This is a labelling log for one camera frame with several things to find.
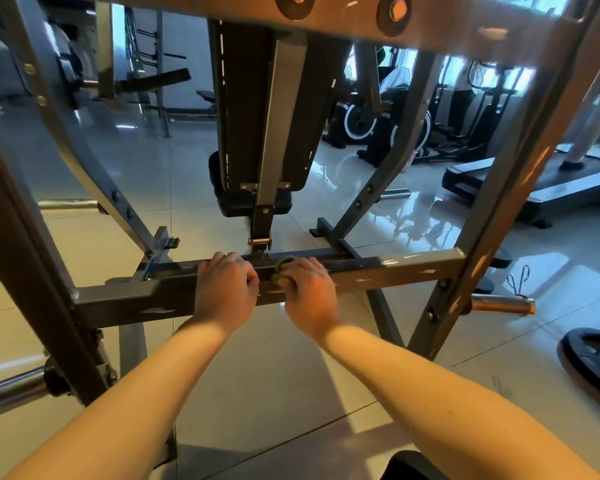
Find person's right hand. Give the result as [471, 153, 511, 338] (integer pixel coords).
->
[278, 257, 339, 341]

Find person's left hand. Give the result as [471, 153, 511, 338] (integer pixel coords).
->
[192, 251, 261, 336]

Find green cleaning cloth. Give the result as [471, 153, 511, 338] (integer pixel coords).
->
[269, 257, 297, 288]

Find grey steel gym machine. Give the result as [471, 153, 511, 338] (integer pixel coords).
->
[0, 0, 600, 466]

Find person's right forearm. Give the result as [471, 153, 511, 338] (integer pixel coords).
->
[315, 325, 600, 480]

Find person's left forearm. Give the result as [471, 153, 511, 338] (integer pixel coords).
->
[5, 319, 231, 480]

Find person's black trousers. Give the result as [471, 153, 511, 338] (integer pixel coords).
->
[380, 449, 451, 480]

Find black padded bench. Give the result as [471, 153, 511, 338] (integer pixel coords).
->
[208, 19, 353, 218]

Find metal spring barbell collar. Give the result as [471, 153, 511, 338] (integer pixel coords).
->
[505, 263, 537, 300]

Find black elliptical trainer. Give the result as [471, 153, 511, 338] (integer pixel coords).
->
[420, 59, 521, 164]

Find black treadmill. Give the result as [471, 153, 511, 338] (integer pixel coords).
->
[442, 145, 600, 230]

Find large black weight plate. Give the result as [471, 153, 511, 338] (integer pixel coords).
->
[558, 327, 600, 414]

